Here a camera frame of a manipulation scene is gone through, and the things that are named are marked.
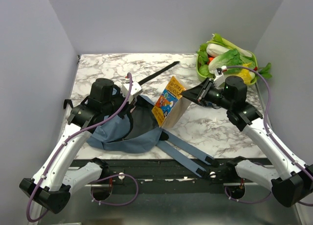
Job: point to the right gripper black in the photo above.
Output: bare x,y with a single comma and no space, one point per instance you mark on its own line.
199,92

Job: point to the white napa cabbage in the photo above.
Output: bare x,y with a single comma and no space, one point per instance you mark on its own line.
215,50

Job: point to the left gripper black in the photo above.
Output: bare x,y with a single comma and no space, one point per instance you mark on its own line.
127,108

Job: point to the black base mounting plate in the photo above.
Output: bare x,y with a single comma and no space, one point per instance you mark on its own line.
166,176

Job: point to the yellow leafy vegetable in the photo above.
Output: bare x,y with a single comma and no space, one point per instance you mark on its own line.
248,76

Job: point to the green vegetable tray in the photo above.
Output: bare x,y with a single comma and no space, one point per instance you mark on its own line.
203,60

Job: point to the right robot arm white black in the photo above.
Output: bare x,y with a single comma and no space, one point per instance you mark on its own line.
291,179

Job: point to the bok choy stalk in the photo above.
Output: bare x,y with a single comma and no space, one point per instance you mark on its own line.
219,40

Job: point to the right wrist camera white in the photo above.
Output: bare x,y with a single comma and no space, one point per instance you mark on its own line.
219,77

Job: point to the blue student backpack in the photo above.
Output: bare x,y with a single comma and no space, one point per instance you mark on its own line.
139,132

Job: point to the orange comic book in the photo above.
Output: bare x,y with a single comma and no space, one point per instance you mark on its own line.
171,105

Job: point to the green leafy lettuce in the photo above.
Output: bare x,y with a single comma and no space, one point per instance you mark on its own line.
231,58

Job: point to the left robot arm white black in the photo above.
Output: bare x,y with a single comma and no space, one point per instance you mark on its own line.
52,186

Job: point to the dark green spinach leaf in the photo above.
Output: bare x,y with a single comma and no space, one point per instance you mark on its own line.
265,71

